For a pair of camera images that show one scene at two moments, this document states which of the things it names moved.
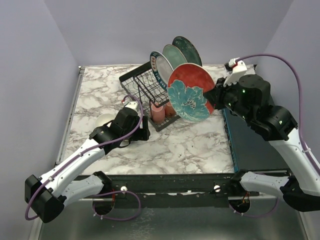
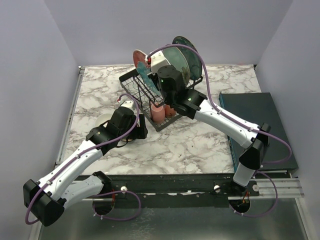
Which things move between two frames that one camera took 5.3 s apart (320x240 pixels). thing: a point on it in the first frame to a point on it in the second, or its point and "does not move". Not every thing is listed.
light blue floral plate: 174,55 does not move
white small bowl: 103,118 does not move
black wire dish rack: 153,98 to 194,83
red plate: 187,83 to 139,55
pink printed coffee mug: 169,110 does not move
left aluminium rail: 60,154 does not move
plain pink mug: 158,113 does not move
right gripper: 215,95 to 153,77
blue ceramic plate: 190,54 does not move
